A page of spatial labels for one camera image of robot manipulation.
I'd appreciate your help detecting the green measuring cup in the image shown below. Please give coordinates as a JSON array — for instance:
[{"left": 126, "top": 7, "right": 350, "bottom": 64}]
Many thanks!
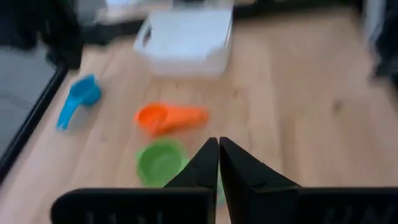
[{"left": 135, "top": 138, "right": 225, "bottom": 205}]

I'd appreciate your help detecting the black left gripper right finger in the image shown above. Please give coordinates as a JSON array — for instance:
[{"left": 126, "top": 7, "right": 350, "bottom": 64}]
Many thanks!
[{"left": 219, "top": 136, "right": 398, "bottom": 224}]

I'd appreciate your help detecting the orange measuring cup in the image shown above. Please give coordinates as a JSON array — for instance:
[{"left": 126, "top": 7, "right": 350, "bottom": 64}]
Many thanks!
[{"left": 133, "top": 101, "right": 210, "bottom": 137}]

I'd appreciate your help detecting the white plastic basket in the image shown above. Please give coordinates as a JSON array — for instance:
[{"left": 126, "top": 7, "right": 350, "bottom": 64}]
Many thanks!
[{"left": 132, "top": 8, "right": 234, "bottom": 78}]

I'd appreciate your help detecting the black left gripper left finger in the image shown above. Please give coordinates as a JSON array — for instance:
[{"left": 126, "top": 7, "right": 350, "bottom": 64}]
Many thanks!
[{"left": 50, "top": 137, "right": 220, "bottom": 224}]

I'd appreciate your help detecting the light blue measuring cup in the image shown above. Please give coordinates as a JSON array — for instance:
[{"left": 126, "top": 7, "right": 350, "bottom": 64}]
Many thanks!
[{"left": 56, "top": 73, "right": 103, "bottom": 131}]

